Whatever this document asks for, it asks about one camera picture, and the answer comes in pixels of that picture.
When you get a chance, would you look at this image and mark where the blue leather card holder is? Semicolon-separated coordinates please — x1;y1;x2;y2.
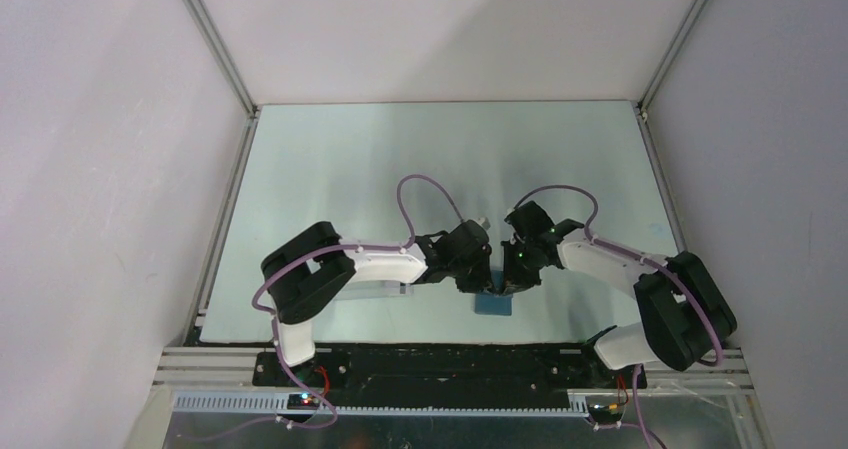
473;293;513;317

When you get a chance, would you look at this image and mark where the clear plastic card box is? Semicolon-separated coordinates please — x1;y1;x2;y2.
334;281;413;300

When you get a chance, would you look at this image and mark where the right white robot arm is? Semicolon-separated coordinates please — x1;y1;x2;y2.
502;201;738;387

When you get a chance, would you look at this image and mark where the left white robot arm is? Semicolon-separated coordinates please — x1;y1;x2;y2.
252;218;494;386

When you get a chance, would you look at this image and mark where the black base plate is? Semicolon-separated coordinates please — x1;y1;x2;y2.
292;343;647;410

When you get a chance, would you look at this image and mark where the aluminium frame rail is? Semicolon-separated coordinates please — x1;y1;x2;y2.
182;0;258;118

